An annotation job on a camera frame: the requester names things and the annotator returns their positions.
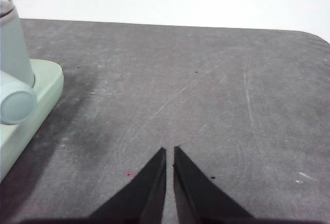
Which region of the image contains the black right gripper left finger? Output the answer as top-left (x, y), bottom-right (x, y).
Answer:
top-left (87, 146), bottom-right (168, 220)

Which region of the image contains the mint green breakfast machine base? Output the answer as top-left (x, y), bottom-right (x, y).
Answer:
top-left (0, 58), bottom-right (64, 183)

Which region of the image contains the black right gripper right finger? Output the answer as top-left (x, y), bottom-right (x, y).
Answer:
top-left (172, 145), bottom-right (256, 221)

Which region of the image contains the glass pot lid green knob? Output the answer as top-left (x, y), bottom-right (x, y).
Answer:
top-left (0, 0), bottom-right (15, 18)

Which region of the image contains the mint green pot with handle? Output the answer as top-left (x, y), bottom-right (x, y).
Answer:
top-left (0, 2), bottom-right (37, 126)

